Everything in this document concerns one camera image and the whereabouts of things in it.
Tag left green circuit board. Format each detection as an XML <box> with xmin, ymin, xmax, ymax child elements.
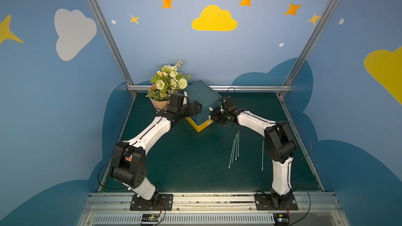
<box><xmin>141</xmin><ymin>214</ymin><xmax>160</xmax><ymax>223</ymax></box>

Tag right aluminium frame post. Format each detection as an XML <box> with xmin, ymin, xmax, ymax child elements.
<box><xmin>283</xmin><ymin>0</ymin><xmax>341</xmax><ymax>88</ymax></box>

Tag aluminium frame post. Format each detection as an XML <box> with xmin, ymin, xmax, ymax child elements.
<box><xmin>87</xmin><ymin>0</ymin><xmax>137</xmax><ymax>97</ymax></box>
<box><xmin>283</xmin><ymin>0</ymin><xmax>341</xmax><ymax>88</ymax></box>

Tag artificial green white flowers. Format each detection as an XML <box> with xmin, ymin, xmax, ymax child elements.
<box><xmin>150</xmin><ymin>61</ymin><xmax>191</xmax><ymax>100</ymax></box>

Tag aluminium back frame bar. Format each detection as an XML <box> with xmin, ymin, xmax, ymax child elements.
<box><xmin>127</xmin><ymin>85</ymin><xmax>292</xmax><ymax>92</ymax></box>

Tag left aluminium frame post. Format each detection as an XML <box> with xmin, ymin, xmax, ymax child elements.
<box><xmin>87</xmin><ymin>0</ymin><xmax>137</xmax><ymax>97</ymax></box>

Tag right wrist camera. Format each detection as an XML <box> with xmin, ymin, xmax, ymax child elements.
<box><xmin>220</xmin><ymin>96</ymin><xmax>237</xmax><ymax>114</ymax></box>

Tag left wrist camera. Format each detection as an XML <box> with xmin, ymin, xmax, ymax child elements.
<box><xmin>169</xmin><ymin>91</ymin><xmax>187</xmax><ymax>108</ymax></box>

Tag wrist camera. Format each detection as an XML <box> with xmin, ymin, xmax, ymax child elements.
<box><xmin>169</xmin><ymin>91</ymin><xmax>187</xmax><ymax>108</ymax></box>
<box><xmin>220</xmin><ymin>96</ymin><xmax>237</xmax><ymax>114</ymax></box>

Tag aluminium front rail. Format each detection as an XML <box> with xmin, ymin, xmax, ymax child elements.
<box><xmin>78</xmin><ymin>191</ymin><xmax>349</xmax><ymax>226</ymax></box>

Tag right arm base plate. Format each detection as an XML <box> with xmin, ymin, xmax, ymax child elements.
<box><xmin>254</xmin><ymin>193</ymin><xmax>298</xmax><ymax>211</ymax></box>

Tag green circuit board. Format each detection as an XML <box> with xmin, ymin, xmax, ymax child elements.
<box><xmin>141</xmin><ymin>214</ymin><xmax>160</xmax><ymax>223</ymax></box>
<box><xmin>273</xmin><ymin>213</ymin><xmax>290</xmax><ymax>226</ymax></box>

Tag teal drawer cabinet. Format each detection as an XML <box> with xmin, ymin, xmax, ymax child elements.
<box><xmin>184</xmin><ymin>80</ymin><xmax>222</xmax><ymax>125</ymax></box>

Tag yellow bottom drawer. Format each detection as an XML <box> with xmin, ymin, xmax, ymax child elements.
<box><xmin>185</xmin><ymin>117</ymin><xmax>213</xmax><ymax>132</ymax></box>

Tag right green circuit board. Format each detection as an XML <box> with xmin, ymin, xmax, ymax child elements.
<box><xmin>273</xmin><ymin>213</ymin><xmax>290</xmax><ymax>226</ymax></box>

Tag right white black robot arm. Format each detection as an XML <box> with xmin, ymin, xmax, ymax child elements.
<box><xmin>212</xmin><ymin>108</ymin><xmax>296</xmax><ymax>203</ymax></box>

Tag terracotta flower pot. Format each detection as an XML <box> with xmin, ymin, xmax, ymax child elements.
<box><xmin>147</xmin><ymin>84</ymin><xmax>170</xmax><ymax>112</ymax></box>

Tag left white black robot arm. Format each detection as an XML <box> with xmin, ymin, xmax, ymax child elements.
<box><xmin>109</xmin><ymin>101</ymin><xmax>203</xmax><ymax>201</ymax></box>

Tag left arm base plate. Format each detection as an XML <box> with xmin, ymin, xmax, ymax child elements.
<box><xmin>129</xmin><ymin>194</ymin><xmax>174</xmax><ymax>211</ymax></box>

